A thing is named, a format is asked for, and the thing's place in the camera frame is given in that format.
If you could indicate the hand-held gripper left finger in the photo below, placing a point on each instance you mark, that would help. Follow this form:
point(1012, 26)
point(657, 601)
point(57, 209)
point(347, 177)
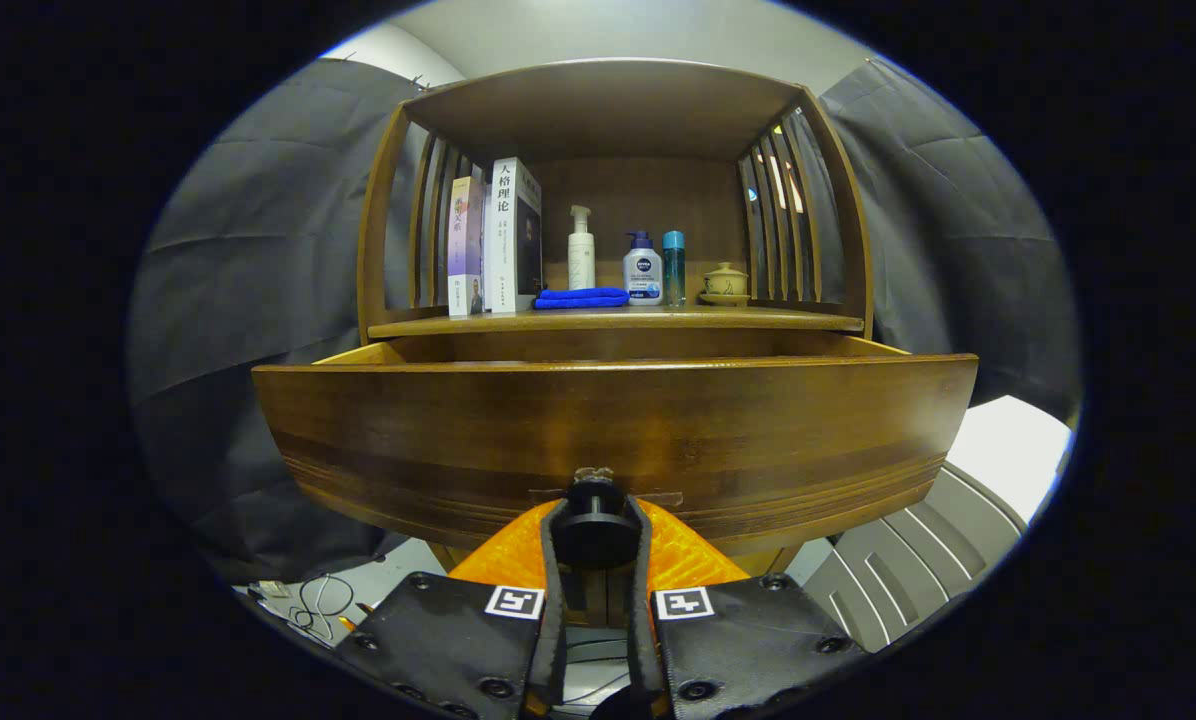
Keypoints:
point(554, 620)

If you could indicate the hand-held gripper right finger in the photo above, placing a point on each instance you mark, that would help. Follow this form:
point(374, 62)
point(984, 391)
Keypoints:
point(640, 640)

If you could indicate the black round drawer knob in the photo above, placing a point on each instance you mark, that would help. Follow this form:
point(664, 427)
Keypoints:
point(595, 535)

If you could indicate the brown wooden drawer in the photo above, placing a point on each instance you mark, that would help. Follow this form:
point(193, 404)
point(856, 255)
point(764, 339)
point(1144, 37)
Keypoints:
point(608, 420)

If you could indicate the wooden countertop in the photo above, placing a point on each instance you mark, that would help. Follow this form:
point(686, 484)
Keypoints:
point(658, 318)

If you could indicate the brown wooden cabinet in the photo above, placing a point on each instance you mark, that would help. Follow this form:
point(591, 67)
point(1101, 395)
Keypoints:
point(608, 105)

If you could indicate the grey slatted chair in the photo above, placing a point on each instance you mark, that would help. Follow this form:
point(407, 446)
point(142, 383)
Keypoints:
point(908, 560)

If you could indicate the blue folded cloth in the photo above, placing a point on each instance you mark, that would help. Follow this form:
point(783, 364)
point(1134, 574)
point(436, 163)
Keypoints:
point(583, 297)

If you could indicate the white bottle with blue cap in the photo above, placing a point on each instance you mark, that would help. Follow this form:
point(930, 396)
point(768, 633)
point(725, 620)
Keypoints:
point(643, 275)

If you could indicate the white pump bottle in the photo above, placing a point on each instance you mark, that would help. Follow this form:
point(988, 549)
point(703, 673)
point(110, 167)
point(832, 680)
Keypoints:
point(581, 260)

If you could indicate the tan lidded teacup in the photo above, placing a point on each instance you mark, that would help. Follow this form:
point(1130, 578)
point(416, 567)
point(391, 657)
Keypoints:
point(725, 283)

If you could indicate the slim teal bottle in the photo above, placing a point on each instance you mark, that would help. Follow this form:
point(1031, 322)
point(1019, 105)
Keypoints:
point(674, 270)

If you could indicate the purple paperback book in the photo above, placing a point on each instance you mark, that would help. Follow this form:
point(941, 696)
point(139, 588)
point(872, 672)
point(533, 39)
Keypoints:
point(465, 250)

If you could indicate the thick white book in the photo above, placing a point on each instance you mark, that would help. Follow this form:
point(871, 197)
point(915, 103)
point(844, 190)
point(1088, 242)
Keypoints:
point(501, 240)

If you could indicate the white flat board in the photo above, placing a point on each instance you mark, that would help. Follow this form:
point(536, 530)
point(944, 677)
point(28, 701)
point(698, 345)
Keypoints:
point(1008, 450)

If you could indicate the black backdrop cloth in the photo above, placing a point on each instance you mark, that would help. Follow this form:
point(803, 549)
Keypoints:
point(258, 280)

